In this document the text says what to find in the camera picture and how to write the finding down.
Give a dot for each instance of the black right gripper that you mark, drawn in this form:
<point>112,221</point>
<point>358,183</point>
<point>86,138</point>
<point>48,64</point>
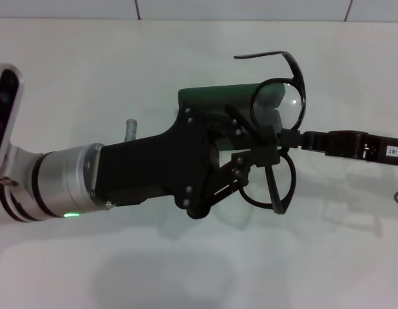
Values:
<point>379,149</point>

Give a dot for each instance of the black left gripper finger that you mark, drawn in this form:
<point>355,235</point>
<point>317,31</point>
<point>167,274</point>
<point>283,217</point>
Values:
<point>263,157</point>

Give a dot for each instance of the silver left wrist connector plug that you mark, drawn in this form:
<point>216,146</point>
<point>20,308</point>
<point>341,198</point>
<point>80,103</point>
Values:
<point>131,130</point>

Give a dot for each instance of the green glasses case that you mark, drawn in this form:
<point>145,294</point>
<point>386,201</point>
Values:
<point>215,96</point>

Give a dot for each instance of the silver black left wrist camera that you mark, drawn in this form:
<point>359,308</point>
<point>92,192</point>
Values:
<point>5,112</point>

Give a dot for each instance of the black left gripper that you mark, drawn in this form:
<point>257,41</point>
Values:
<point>154,170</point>

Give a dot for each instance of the black glasses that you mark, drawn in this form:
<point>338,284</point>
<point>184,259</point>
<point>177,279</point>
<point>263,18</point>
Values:
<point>294,69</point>

